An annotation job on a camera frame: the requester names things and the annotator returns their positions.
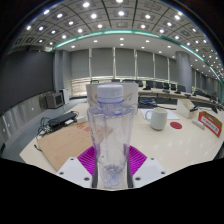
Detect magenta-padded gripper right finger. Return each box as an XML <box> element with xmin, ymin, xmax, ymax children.
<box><xmin>127</xmin><ymin>144</ymin><xmax>167</xmax><ymax>189</ymax></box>

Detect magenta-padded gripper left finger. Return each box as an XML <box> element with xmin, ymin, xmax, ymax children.
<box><xmin>55</xmin><ymin>145</ymin><xmax>98</xmax><ymax>189</ymax></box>

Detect clear plastic water bottle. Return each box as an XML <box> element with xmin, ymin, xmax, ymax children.
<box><xmin>87</xmin><ymin>83</ymin><xmax>136</xmax><ymax>190</ymax></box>

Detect brown cardboard sheet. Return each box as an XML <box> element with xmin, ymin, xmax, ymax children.
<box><xmin>36</xmin><ymin>120</ymin><xmax>114</xmax><ymax>172</ymax></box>

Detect white ceramic mug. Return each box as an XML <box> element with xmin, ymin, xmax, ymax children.
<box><xmin>145</xmin><ymin>107</ymin><xmax>168</xmax><ymax>131</ymax></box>

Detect flat round red coaster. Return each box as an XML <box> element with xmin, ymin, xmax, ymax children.
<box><xmin>169</xmin><ymin>121</ymin><xmax>183</xmax><ymax>130</ymax></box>

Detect black power strip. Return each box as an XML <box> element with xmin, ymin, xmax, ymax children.
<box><xmin>46</xmin><ymin>111</ymin><xmax>79</xmax><ymax>130</ymax></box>

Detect white printed paper sheet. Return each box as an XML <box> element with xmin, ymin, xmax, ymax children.
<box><xmin>139</xmin><ymin>108</ymin><xmax>180</xmax><ymax>121</ymax></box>

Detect white remote control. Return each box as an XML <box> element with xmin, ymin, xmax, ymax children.
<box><xmin>191</xmin><ymin>119</ymin><xmax>206</xmax><ymax>130</ymax></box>

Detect cream desk organizer box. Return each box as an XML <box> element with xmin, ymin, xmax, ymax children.
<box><xmin>176</xmin><ymin>98</ymin><xmax>200</xmax><ymax>120</ymax></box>

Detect grey old monitor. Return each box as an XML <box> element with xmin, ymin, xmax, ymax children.
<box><xmin>45</xmin><ymin>92</ymin><xmax>65</xmax><ymax>110</ymax></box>

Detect open cardboard box red edge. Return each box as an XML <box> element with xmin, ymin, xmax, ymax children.
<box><xmin>197</xmin><ymin>110</ymin><xmax>223</xmax><ymax>138</ymax></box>

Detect long curved conference desk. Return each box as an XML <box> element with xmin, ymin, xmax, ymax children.
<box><xmin>138</xmin><ymin>86</ymin><xmax>224</xmax><ymax>109</ymax></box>

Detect white paper carton box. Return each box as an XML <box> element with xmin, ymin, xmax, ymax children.
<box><xmin>85</xmin><ymin>82</ymin><xmax>140</xmax><ymax>108</ymax></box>

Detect row of black office chairs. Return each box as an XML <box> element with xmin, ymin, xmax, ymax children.
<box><xmin>90</xmin><ymin>78</ymin><xmax>221</xmax><ymax>101</ymax></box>

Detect group of ceiling lights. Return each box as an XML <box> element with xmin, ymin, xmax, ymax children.
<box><xmin>14</xmin><ymin>0</ymin><xmax>224</xmax><ymax>78</ymax></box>

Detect black desk device with cable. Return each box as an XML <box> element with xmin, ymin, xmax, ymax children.
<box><xmin>138</xmin><ymin>96</ymin><xmax>158</xmax><ymax>109</ymax></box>

